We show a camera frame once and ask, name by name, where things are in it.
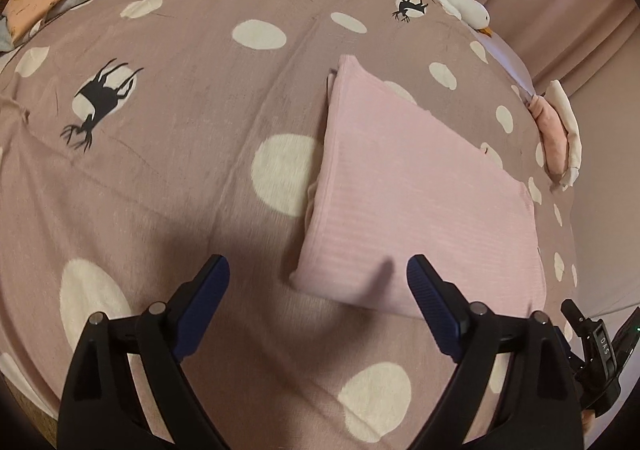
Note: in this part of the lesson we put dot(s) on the pink curtain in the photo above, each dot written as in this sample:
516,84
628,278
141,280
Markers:
565,40

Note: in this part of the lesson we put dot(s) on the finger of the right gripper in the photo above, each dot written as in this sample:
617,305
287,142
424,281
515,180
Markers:
596,373

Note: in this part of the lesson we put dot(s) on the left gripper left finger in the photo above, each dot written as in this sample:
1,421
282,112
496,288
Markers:
100,407

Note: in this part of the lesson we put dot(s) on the right hand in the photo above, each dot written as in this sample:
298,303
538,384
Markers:
588,418

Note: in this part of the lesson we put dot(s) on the folded white garment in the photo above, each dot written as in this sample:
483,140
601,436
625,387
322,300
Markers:
557,97

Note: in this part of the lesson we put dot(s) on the polka dot brown blanket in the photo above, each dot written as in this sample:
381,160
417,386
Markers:
138,137

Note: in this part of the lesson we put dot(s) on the folded pink garment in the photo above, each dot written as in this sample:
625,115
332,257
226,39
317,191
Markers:
553,135

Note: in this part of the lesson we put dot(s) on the pink striped sweater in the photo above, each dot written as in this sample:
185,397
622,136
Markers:
395,182

